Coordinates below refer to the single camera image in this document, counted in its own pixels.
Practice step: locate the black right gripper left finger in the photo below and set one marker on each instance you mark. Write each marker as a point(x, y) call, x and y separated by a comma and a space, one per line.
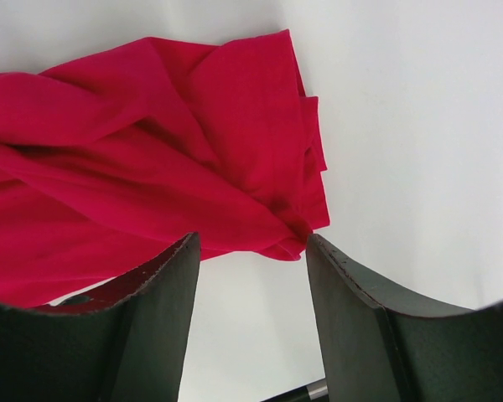
point(124, 340)

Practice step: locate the red t shirt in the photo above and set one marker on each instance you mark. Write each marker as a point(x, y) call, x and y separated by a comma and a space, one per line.
point(107, 160)

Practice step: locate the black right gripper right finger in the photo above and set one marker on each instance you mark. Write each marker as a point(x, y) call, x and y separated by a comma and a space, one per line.
point(383, 342)

